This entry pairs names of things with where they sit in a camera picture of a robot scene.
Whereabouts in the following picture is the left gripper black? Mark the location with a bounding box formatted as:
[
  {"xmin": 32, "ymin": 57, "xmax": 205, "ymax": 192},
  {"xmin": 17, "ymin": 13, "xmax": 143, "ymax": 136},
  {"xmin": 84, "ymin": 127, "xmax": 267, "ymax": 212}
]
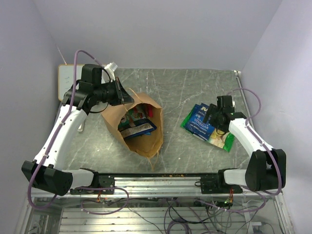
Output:
[{"xmin": 95, "ymin": 77, "xmax": 135, "ymax": 106}]

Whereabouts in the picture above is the brown paper bag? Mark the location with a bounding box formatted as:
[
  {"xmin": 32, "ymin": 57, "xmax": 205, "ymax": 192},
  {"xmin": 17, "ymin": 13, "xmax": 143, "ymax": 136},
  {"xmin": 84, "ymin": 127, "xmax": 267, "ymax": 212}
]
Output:
[{"xmin": 101, "ymin": 88, "xmax": 164, "ymax": 169}]

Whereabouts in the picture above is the blue kettle potato chips bag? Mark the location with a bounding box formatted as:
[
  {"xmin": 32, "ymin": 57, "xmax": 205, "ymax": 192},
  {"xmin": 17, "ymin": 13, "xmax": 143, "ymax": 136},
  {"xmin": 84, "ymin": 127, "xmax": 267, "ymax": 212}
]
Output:
[{"xmin": 192, "ymin": 103, "xmax": 215, "ymax": 141}]

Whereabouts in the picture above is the green cassava chips bag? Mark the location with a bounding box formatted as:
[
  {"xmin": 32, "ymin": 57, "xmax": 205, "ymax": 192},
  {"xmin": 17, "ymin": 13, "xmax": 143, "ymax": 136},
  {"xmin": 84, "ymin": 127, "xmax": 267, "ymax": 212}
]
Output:
[{"xmin": 180, "ymin": 114, "xmax": 234, "ymax": 152}]

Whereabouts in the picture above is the blue white snack bag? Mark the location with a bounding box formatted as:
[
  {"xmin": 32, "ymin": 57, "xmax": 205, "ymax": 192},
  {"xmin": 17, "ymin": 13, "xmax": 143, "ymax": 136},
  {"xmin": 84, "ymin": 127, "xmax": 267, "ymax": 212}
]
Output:
[{"xmin": 184, "ymin": 104, "xmax": 201, "ymax": 133}]

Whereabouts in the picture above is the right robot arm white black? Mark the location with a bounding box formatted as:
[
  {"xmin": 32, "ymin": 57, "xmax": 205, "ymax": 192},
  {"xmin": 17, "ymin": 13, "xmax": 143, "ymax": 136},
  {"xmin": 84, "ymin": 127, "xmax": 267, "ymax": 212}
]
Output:
[{"xmin": 203, "ymin": 95, "xmax": 286, "ymax": 195}]

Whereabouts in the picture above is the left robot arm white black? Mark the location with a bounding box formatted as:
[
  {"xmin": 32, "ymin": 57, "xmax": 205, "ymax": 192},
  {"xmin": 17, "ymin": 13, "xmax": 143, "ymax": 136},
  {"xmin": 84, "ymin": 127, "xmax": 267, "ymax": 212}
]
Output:
[{"xmin": 21, "ymin": 63, "xmax": 134, "ymax": 196}]

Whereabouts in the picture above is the green snack bar packet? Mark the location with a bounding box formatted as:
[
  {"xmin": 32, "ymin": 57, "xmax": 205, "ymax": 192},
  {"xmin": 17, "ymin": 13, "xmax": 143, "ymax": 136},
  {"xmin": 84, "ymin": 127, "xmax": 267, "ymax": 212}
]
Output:
[{"xmin": 125, "ymin": 105, "xmax": 146, "ymax": 121}]

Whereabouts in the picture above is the red snack packet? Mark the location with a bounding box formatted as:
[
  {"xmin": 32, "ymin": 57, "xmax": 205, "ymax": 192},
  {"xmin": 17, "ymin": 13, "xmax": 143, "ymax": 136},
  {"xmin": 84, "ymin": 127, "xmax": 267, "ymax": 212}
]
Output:
[{"xmin": 146, "ymin": 104, "xmax": 154, "ymax": 118}]

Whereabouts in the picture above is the blue cookie snack pack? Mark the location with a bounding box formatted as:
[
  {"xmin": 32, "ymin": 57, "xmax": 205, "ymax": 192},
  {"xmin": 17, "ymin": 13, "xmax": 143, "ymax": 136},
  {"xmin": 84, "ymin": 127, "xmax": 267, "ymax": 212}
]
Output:
[{"xmin": 118, "ymin": 118, "xmax": 157, "ymax": 139}]

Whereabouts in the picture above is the white marker pen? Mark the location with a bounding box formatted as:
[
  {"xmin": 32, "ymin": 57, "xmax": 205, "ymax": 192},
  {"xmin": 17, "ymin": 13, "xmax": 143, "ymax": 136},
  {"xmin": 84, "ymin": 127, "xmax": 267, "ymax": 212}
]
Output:
[{"xmin": 78, "ymin": 121, "xmax": 85, "ymax": 132}]

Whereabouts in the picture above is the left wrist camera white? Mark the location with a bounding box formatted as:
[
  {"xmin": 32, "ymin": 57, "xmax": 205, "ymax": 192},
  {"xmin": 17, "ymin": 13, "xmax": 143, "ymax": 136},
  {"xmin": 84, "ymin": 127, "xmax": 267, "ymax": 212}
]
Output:
[{"xmin": 104, "ymin": 62, "xmax": 117, "ymax": 80}]

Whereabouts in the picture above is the small whiteboard wooden frame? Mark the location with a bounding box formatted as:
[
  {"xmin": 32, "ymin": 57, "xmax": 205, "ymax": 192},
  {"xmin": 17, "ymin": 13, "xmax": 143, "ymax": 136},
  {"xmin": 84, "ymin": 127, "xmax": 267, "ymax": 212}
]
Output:
[{"xmin": 58, "ymin": 64, "xmax": 109, "ymax": 101}]

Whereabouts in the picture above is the aluminium mounting rail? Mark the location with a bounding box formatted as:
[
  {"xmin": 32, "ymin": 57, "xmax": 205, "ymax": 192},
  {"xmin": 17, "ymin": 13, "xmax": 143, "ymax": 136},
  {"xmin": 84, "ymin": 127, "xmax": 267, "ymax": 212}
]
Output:
[{"xmin": 24, "ymin": 168, "xmax": 278, "ymax": 196}]

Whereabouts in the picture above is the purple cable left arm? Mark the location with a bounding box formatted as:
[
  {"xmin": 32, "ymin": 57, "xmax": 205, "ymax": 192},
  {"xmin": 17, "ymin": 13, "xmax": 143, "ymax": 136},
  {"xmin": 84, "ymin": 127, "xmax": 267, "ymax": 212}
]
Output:
[{"xmin": 26, "ymin": 49, "xmax": 103, "ymax": 210}]

